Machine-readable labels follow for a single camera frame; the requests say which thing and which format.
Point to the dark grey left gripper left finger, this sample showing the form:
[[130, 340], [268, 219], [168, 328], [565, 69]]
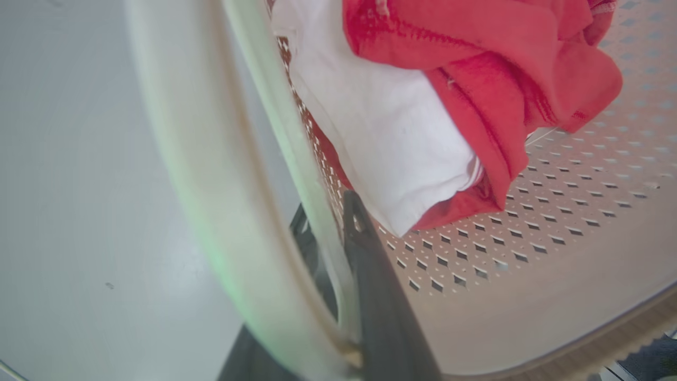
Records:
[[309, 246]]

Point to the white garment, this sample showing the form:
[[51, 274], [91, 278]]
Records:
[[391, 132]]

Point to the dark grey object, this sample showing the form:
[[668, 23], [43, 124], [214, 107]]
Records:
[[651, 360]]

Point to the white perforated laundry basket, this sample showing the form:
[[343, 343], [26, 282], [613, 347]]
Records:
[[555, 275]]

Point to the red garment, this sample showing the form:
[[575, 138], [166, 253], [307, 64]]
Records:
[[508, 69]]

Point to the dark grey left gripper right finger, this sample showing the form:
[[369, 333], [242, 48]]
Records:
[[386, 317]]

